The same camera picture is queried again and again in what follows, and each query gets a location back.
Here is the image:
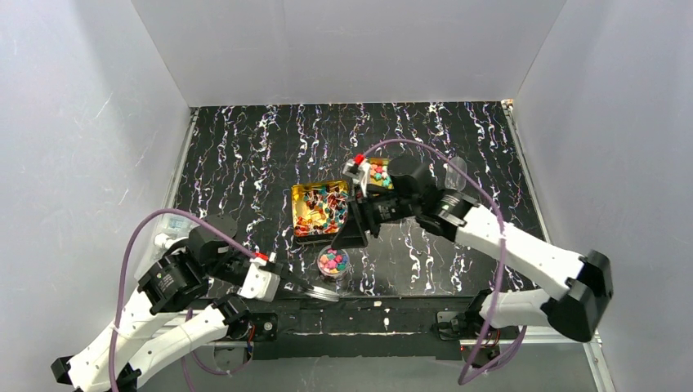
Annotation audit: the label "translucent plastic scoop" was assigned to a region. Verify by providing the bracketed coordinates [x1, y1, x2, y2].
[444, 156, 467, 192]

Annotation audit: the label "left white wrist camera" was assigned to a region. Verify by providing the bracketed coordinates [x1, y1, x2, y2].
[237, 257, 280, 302]

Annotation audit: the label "star candies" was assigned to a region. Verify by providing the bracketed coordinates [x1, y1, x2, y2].
[320, 247, 350, 277]

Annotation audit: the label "white round jar lid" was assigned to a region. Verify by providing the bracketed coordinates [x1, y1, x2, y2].
[298, 286, 340, 302]

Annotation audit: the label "tin tray of lollipops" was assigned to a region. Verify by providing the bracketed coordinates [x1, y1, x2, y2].
[291, 180, 350, 245]

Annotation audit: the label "clear plastic jar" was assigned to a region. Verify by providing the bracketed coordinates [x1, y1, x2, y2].
[315, 244, 352, 283]

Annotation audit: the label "clear plastic box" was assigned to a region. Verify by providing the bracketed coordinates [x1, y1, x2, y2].
[153, 214, 191, 250]

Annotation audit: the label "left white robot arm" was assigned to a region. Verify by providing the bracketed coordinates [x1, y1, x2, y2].
[51, 216, 313, 391]

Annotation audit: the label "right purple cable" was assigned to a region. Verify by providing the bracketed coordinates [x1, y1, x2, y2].
[357, 138, 529, 386]

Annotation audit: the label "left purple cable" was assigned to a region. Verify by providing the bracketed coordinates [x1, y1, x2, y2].
[108, 208, 267, 392]

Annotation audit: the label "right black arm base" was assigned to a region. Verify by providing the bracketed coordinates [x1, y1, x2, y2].
[431, 311, 501, 369]

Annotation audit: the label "purple cable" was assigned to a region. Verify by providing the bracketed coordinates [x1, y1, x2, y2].
[108, 208, 267, 392]
[357, 138, 529, 386]

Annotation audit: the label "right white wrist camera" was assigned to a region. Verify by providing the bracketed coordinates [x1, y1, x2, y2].
[342, 154, 370, 198]

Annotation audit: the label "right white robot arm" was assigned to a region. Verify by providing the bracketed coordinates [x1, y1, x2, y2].
[332, 155, 614, 343]

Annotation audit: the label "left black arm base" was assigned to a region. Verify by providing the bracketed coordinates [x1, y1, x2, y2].
[234, 312, 279, 343]

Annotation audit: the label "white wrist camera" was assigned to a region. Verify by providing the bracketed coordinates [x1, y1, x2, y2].
[342, 154, 370, 198]
[237, 257, 280, 302]

